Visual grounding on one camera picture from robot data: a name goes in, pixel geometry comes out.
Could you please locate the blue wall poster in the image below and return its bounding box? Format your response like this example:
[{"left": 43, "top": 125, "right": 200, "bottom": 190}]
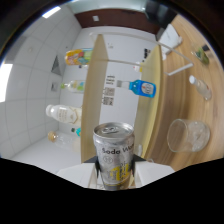
[{"left": 102, "top": 96, "right": 114, "bottom": 107}]

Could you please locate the clear glass with ice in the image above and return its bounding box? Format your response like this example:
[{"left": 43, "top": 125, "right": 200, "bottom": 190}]
[{"left": 166, "top": 118, "right": 211, "bottom": 154}]

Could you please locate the blue liquid bottle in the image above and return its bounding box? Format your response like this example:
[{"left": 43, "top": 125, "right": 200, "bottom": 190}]
[{"left": 116, "top": 79, "right": 157, "bottom": 99}]

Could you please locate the black chair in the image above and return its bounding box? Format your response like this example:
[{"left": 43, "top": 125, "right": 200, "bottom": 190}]
[{"left": 144, "top": 0, "right": 178, "bottom": 29}]

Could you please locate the white two-tier wooden shelf rack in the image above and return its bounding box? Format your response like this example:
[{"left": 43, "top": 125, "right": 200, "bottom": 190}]
[{"left": 79, "top": 31, "right": 195, "bottom": 164}]

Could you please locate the colourful printed can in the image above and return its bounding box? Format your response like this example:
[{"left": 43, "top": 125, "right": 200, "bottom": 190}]
[{"left": 64, "top": 48, "right": 94, "bottom": 66}]

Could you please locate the brown door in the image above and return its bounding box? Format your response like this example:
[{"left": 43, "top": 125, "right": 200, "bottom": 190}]
[{"left": 74, "top": 9, "right": 161, "bottom": 34}]

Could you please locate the glass jar with cork lid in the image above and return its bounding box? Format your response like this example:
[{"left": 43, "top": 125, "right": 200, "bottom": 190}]
[{"left": 47, "top": 130, "right": 82, "bottom": 152}]

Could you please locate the glass bowl of limes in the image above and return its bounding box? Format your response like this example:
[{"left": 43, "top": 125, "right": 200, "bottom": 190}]
[{"left": 191, "top": 44, "right": 211, "bottom": 66}]

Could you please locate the yellow cup with red lid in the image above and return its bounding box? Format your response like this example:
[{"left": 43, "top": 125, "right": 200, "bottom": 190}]
[{"left": 133, "top": 61, "right": 144, "bottom": 73}]

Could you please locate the red wall poster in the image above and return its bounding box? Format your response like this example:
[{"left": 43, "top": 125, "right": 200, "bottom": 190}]
[{"left": 104, "top": 87, "right": 115, "bottom": 98}]

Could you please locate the clear bottle with green cap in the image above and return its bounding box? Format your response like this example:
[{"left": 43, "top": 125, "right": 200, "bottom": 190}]
[{"left": 59, "top": 79, "right": 86, "bottom": 93}]

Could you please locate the small teal bottle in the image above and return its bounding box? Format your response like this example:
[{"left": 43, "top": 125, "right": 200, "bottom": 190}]
[{"left": 70, "top": 127, "right": 82, "bottom": 137}]

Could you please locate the white zip pouch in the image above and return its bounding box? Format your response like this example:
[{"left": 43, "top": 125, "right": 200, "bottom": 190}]
[{"left": 156, "top": 23, "right": 184, "bottom": 61}]

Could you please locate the silver yellow soda water can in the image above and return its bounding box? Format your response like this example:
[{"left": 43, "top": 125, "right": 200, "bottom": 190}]
[{"left": 92, "top": 121, "right": 136, "bottom": 191}]

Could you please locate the clear bottle with red label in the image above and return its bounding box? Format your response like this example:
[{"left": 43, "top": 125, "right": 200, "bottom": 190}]
[{"left": 188, "top": 75, "right": 213, "bottom": 101}]

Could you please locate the large white bottle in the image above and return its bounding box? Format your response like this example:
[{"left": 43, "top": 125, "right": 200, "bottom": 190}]
[{"left": 45, "top": 104, "right": 83, "bottom": 126}]

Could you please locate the ceiling air vent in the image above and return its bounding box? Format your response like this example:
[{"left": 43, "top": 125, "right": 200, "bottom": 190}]
[{"left": 50, "top": 54, "right": 62, "bottom": 77}]

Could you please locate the multicolour wall poster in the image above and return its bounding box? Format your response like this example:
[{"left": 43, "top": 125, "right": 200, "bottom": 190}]
[{"left": 105, "top": 74, "right": 116, "bottom": 87}]

